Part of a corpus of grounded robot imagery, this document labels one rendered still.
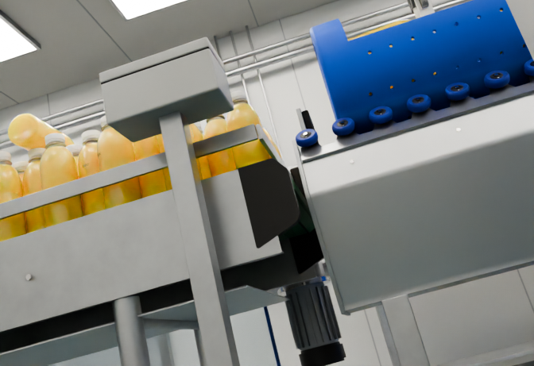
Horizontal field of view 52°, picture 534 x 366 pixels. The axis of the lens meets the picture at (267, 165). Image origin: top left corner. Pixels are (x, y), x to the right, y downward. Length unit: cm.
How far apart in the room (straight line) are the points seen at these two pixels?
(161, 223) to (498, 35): 71
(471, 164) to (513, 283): 346
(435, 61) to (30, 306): 87
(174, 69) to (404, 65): 44
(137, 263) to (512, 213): 66
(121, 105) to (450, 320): 369
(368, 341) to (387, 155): 338
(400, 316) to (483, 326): 340
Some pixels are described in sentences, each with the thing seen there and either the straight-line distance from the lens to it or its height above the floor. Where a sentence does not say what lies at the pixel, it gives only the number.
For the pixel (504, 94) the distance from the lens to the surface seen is 112.
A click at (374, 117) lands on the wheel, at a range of 108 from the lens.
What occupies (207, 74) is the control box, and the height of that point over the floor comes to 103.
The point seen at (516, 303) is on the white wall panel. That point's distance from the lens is 447.
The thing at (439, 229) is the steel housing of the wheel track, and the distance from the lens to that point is 104.
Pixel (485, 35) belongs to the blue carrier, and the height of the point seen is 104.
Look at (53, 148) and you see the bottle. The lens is 119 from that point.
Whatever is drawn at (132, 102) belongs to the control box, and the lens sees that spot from 95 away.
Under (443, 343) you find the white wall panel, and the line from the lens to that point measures 438.
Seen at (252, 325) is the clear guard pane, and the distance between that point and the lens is 143.
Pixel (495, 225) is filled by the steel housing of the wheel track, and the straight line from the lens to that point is 106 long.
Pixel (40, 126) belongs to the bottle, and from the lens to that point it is 125.
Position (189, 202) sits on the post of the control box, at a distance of 89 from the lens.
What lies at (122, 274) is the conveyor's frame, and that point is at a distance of 101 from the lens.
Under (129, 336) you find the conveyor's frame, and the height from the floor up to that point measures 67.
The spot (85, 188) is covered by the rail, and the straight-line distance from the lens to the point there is 110.
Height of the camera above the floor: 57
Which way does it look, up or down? 19 degrees up
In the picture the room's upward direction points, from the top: 14 degrees counter-clockwise
